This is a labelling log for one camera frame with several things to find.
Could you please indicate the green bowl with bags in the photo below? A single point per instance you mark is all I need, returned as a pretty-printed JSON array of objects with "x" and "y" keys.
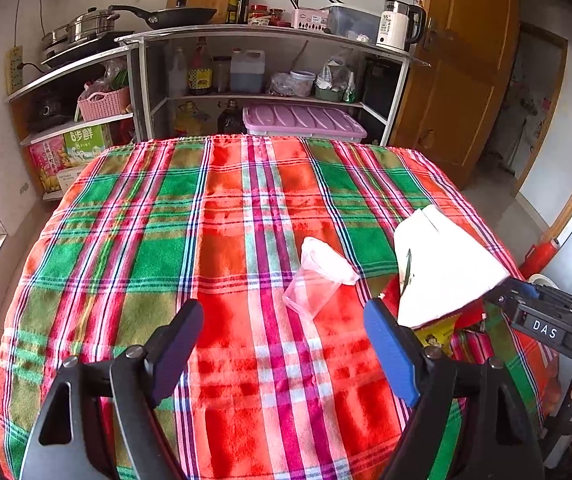
[{"x": 333, "y": 85}]

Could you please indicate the white paper bag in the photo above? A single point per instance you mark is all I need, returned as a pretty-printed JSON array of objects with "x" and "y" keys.
[{"x": 446, "y": 260}]

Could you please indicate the black wok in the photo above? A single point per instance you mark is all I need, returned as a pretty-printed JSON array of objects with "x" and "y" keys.
[{"x": 181, "y": 17}]

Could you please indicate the steel steamer pot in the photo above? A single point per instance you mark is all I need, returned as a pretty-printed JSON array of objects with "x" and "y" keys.
[{"x": 86, "y": 25}]

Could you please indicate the wooden door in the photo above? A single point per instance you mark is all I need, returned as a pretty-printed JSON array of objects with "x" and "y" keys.
[{"x": 466, "y": 85}]

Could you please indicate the red jar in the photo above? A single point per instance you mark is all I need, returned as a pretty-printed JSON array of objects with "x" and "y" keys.
[
  {"x": 258, "y": 16},
  {"x": 276, "y": 17}
]

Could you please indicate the crumpled clear plastic bags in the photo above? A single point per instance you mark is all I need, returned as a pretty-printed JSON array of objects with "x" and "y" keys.
[{"x": 281, "y": 85}]

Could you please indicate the wooden door frame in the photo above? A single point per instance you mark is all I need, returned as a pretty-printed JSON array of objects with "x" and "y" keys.
[{"x": 558, "y": 90}]

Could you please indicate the green oil bottle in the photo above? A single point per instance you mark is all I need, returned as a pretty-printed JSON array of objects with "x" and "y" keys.
[{"x": 232, "y": 7}]

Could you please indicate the low metal shelf unit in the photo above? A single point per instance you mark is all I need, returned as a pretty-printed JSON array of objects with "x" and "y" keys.
[{"x": 66, "y": 67}]

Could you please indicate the black kitchen appliance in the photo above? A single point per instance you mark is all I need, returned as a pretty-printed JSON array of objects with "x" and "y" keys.
[{"x": 51, "y": 110}]

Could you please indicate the dark glass bottle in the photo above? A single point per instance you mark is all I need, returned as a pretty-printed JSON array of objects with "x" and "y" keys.
[{"x": 229, "y": 120}]

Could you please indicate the white electric kettle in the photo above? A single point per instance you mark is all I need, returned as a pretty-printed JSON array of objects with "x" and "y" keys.
[{"x": 391, "y": 30}]

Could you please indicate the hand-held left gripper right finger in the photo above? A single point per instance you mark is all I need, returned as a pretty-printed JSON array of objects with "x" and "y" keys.
[{"x": 391, "y": 350}]

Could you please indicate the pink storage box lid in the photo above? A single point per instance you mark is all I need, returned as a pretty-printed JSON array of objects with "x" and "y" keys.
[{"x": 306, "y": 120}]

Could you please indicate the green white carton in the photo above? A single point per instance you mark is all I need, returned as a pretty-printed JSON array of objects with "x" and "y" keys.
[{"x": 86, "y": 142}]

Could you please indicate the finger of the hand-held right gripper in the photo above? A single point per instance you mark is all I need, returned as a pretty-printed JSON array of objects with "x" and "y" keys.
[
  {"x": 528, "y": 290},
  {"x": 541, "y": 332}
]

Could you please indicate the tall metal shelf unit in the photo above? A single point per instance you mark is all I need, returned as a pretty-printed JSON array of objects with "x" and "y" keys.
[{"x": 276, "y": 35}]

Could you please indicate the yellow label sauce bottle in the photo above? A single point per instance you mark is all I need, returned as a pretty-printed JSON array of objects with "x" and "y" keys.
[{"x": 200, "y": 77}]

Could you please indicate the white plastic jug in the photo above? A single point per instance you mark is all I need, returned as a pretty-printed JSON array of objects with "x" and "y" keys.
[{"x": 247, "y": 75}]

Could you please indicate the plaid blanket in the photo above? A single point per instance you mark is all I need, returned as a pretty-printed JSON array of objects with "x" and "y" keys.
[{"x": 246, "y": 240}]

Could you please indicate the clear lidded container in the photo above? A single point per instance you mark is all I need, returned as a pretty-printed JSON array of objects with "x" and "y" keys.
[{"x": 351, "y": 22}]

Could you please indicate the glass jar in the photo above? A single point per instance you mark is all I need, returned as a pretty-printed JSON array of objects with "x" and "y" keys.
[{"x": 221, "y": 75}]

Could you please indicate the yellow cooking oil bottle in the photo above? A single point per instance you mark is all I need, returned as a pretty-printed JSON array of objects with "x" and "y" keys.
[{"x": 191, "y": 120}]

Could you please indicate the pink carton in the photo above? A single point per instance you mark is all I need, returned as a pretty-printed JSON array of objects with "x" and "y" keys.
[{"x": 48, "y": 165}]

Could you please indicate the white plastic tub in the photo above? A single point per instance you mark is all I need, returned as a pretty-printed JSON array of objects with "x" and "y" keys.
[{"x": 302, "y": 84}]

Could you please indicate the pink white box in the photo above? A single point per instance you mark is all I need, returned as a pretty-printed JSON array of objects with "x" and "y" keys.
[{"x": 311, "y": 20}]

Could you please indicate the dark sauce bottle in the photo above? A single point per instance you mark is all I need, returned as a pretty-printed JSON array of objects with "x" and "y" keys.
[{"x": 243, "y": 7}]

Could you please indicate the wall power strip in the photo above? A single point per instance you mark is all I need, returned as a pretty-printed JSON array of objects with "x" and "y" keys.
[{"x": 14, "y": 70}]

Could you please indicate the clear plastic bottle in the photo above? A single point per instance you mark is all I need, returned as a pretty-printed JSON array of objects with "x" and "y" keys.
[{"x": 178, "y": 75}]

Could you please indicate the black induction cooker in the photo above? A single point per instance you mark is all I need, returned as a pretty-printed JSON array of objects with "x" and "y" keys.
[{"x": 81, "y": 51}]

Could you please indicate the clear plastic cup red lid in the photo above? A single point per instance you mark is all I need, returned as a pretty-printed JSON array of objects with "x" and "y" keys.
[{"x": 311, "y": 290}]

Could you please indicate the pink woven basket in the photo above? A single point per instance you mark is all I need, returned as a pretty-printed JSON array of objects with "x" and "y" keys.
[{"x": 103, "y": 105}]

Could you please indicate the white trash bin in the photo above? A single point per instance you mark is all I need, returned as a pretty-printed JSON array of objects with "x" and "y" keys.
[{"x": 546, "y": 280}]

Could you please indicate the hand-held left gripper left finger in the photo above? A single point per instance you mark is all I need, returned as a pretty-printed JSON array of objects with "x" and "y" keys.
[{"x": 176, "y": 350}]

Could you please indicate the yellow snack packet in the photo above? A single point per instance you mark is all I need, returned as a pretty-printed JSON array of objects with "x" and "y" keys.
[{"x": 436, "y": 335}]

